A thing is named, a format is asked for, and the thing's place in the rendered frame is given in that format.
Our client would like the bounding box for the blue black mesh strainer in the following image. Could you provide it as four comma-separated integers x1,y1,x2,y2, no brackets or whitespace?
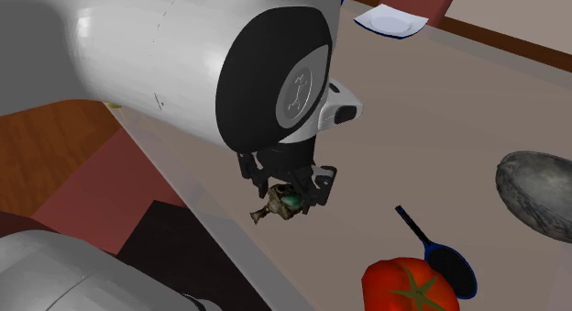
393,205,479,301

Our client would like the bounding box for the grey stone bowl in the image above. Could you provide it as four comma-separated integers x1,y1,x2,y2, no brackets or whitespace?
494,150,572,246

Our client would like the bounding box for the brown figurine with green patch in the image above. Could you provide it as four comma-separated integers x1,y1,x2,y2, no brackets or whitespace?
248,182,311,226

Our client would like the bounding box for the white square plate blue rim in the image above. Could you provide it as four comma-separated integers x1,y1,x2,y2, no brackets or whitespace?
352,3,430,40

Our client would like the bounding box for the red rug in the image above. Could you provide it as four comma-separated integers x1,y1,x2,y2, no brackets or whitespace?
29,126,188,257

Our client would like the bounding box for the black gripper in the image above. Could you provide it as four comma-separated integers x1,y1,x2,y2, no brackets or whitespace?
236,137,339,208

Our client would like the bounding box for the red tomato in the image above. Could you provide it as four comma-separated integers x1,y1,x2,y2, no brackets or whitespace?
360,256,462,311

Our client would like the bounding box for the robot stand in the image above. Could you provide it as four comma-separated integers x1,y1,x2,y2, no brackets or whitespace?
115,199,274,311

